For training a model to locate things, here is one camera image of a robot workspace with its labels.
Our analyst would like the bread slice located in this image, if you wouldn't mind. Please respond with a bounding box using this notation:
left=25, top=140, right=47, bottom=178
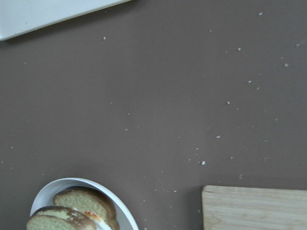
left=26, top=206, right=96, bottom=230
left=53, top=186, right=120, bottom=230

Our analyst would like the cream rabbit tray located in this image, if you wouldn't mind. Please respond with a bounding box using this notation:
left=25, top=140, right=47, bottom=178
left=0, top=0, right=125, bottom=41

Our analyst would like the fried egg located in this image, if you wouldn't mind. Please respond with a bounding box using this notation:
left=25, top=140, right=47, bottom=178
left=72, top=207, right=111, bottom=230

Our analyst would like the white plate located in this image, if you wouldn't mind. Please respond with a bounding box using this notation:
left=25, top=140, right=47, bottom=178
left=30, top=178, right=139, bottom=230

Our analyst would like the wooden cutting board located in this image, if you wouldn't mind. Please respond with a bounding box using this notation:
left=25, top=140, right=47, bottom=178
left=201, top=185, right=307, bottom=230

